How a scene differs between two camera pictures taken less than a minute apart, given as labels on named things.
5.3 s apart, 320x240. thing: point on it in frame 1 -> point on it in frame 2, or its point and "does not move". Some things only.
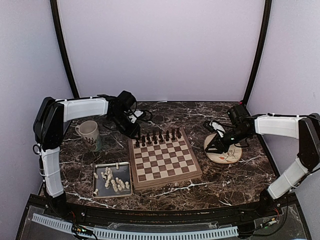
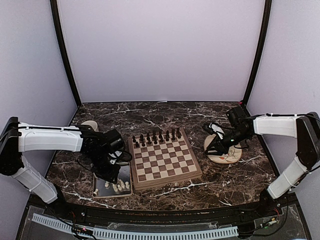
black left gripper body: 120,121 -> 101,169
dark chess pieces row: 155,140 does not move
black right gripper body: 224,146 does not move
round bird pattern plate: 232,155 does not move
